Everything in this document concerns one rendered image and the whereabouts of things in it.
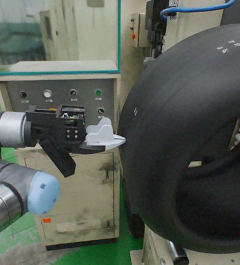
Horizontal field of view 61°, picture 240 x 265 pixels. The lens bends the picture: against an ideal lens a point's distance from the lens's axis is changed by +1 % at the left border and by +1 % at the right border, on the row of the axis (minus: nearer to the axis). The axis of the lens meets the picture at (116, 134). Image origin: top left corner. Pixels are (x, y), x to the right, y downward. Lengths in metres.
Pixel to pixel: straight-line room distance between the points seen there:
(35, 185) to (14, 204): 0.04
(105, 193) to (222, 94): 1.06
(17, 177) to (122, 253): 1.38
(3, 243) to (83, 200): 0.82
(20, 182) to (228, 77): 0.39
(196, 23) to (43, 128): 0.53
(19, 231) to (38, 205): 1.57
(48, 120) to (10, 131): 0.07
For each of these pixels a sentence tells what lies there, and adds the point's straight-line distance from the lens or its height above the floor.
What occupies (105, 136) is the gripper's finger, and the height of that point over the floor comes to 1.26.
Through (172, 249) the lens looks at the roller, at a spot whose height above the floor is 0.92.
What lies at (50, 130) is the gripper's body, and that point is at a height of 1.28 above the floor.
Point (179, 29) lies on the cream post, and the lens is 0.71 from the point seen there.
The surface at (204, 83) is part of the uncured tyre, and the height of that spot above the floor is 1.39.
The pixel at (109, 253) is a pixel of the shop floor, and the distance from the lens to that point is 1.71.
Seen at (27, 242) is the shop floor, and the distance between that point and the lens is 1.88.
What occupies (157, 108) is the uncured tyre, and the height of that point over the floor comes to 1.34.
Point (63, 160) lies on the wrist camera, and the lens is 0.47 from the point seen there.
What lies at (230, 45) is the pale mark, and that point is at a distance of 0.41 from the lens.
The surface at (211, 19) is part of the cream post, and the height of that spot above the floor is 1.48.
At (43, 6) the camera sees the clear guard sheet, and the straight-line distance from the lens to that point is 0.96.
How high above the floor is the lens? 1.48
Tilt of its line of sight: 29 degrees down
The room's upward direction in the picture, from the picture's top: straight up
